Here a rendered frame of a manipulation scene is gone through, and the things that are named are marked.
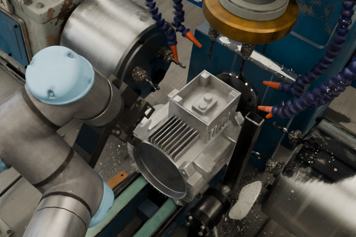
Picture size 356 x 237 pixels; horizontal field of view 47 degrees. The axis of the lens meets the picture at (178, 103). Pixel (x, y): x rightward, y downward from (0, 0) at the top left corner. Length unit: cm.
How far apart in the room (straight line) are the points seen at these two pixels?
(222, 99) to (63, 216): 47
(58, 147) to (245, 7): 39
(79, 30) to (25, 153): 50
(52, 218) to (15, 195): 59
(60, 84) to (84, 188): 16
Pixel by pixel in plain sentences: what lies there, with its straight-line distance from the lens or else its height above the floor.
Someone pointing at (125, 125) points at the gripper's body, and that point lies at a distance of 70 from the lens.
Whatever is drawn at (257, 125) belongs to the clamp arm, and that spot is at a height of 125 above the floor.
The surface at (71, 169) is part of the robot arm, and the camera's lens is 60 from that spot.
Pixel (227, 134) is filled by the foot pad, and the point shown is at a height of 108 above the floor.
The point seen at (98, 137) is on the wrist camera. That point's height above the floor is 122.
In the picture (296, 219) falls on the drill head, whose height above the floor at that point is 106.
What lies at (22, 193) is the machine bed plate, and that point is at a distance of 113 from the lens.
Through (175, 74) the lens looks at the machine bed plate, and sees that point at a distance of 137.
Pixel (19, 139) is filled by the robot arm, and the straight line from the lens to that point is 57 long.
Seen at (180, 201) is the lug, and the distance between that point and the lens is 91.
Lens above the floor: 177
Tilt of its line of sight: 49 degrees down
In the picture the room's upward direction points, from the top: 9 degrees clockwise
